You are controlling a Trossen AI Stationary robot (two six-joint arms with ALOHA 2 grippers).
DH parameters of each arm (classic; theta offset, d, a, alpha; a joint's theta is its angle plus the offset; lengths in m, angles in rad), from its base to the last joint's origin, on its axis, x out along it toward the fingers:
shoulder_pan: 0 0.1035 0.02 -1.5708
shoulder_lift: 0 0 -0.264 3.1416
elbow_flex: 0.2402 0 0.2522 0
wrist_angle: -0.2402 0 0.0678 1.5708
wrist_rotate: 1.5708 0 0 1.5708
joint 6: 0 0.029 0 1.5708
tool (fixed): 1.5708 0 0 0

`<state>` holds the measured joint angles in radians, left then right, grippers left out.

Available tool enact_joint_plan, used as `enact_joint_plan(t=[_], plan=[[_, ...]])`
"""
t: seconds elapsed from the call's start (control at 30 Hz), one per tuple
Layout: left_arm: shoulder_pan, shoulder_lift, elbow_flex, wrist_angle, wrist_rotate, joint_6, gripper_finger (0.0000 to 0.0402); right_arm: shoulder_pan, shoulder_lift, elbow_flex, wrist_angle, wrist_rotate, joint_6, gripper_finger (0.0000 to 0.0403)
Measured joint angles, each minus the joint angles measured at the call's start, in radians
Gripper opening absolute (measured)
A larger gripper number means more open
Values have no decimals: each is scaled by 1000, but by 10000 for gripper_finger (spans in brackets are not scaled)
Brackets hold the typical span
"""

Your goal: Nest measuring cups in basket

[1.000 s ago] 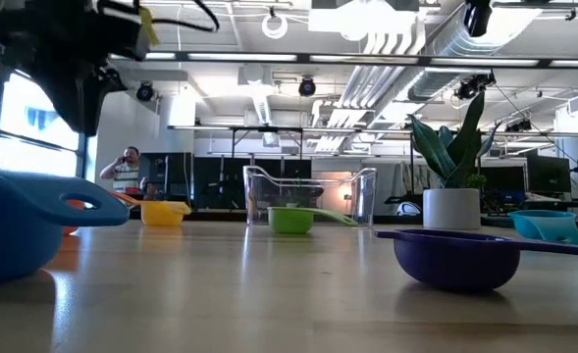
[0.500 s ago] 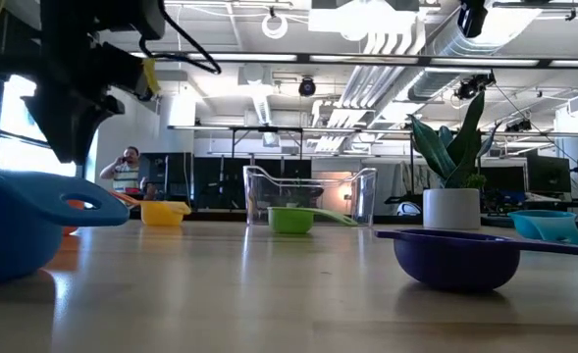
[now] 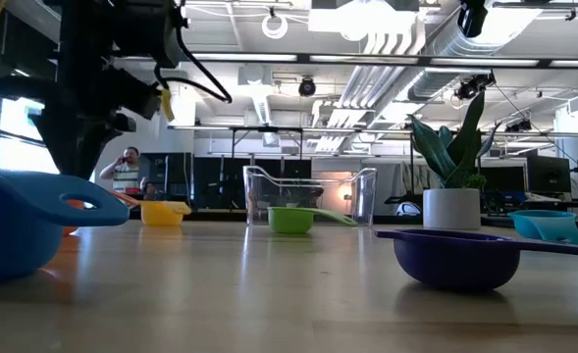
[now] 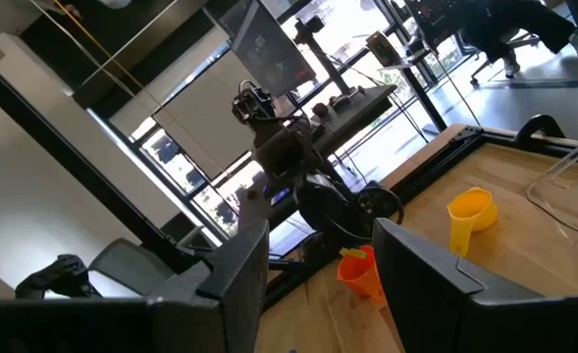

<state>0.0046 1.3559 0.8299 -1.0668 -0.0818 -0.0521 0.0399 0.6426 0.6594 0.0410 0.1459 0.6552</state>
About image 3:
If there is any black computer monitor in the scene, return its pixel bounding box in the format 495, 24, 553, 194
526, 155, 572, 193

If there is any teal measuring cup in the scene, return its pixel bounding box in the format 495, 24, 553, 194
507, 209, 578, 246

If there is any blue measuring cup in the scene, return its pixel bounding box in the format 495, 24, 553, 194
0, 166, 131, 285

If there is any yellow measuring cup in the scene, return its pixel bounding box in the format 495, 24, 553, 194
138, 199, 192, 227

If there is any clear plastic basket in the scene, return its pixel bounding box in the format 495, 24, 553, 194
242, 165, 378, 228

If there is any black metal rack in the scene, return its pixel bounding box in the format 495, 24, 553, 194
229, 126, 304, 161

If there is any yellow cable tag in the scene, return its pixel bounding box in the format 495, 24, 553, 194
160, 89, 176, 123

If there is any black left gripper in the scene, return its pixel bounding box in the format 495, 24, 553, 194
0, 66, 163, 180

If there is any black ceiling spotlight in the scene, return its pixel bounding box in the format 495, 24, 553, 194
452, 72, 497, 102

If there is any white and black ball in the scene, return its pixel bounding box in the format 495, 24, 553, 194
395, 200, 423, 217

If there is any black overhead camera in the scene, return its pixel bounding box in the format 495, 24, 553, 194
457, 0, 489, 39

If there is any black frame bar with lights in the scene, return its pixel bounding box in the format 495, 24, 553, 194
111, 51, 578, 70

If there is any person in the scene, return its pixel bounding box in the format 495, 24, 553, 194
99, 146, 147, 195

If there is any red measuring cup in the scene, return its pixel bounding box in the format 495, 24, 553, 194
61, 190, 142, 237

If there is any green measuring cup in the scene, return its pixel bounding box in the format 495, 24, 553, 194
267, 206, 358, 235

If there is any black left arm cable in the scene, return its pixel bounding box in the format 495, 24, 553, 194
153, 19, 234, 104

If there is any purple measuring cup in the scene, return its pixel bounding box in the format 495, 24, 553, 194
374, 228, 578, 291

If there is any white coiled cable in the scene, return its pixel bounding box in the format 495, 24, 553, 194
261, 13, 289, 40

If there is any green leafy plant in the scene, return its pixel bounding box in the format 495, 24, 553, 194
408, 90, 499, 190

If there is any black ceiling dome camera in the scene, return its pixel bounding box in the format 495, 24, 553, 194
297, 76, 318, 98

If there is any white plant pot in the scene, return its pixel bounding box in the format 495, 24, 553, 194
422, 187, 482, 230

